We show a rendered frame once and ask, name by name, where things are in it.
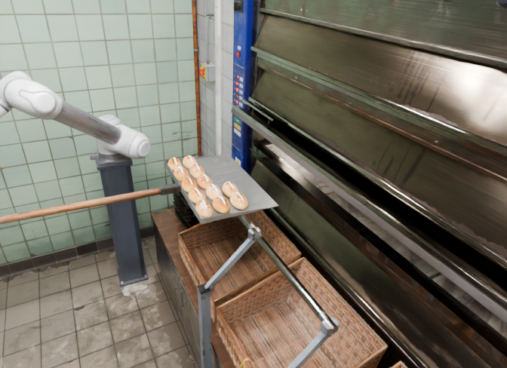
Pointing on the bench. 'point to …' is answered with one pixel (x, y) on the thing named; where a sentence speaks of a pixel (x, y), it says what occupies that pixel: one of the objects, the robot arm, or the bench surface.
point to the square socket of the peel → (170, 188)
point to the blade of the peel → (224, 162)
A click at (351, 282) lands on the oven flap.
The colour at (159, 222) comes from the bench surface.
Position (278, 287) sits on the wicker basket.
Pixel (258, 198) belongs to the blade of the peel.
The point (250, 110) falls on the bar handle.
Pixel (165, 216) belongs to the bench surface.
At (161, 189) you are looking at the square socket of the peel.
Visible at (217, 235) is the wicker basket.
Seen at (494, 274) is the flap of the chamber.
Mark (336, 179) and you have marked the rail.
